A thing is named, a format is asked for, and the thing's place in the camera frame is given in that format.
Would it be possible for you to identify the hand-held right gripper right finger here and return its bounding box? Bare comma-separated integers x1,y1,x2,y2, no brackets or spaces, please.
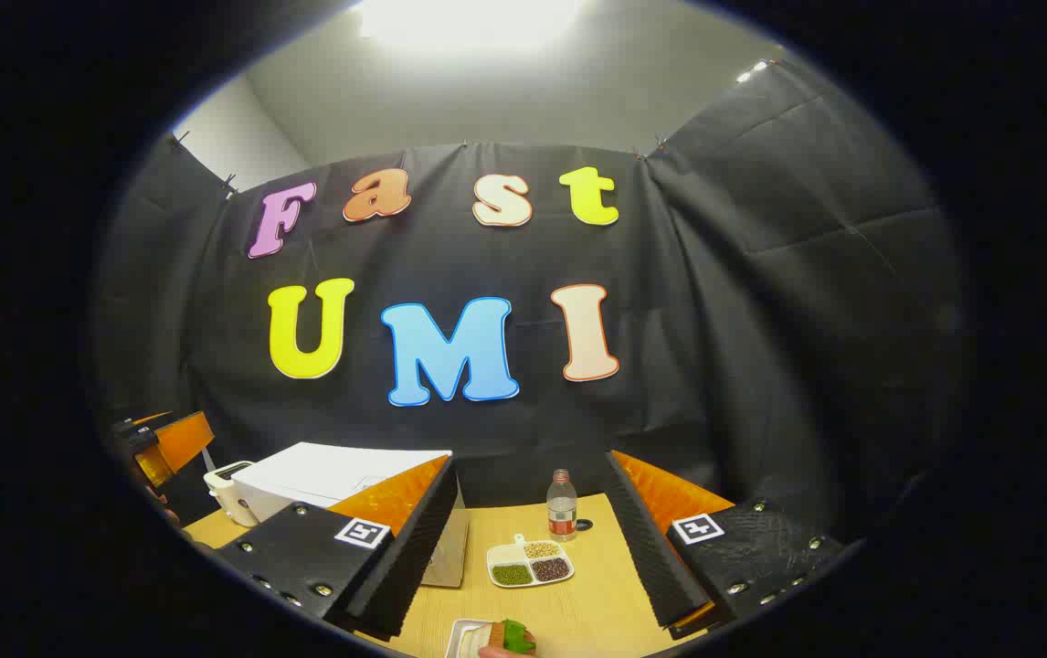
604,450,849,641

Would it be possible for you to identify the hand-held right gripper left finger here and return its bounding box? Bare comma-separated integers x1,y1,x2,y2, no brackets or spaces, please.
213,454,459,641

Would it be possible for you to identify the sandwich with lettuce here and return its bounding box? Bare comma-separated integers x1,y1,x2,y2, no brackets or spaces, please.
478,619,538,658

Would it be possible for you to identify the white toaster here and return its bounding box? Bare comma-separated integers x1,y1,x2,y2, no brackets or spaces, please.
204,462,259,528

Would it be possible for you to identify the white square plate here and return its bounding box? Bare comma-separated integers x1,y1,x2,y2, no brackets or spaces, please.
446,619,497,658

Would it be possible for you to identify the clear plastic bottle red label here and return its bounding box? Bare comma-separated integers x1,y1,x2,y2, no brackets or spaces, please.
546,469,578,542

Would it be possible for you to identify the white divided plate with beans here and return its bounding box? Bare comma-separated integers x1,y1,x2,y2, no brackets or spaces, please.
486,534,576,589

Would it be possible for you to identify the black backdrop cloth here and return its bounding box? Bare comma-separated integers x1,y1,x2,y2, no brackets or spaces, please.
90,59,968,549

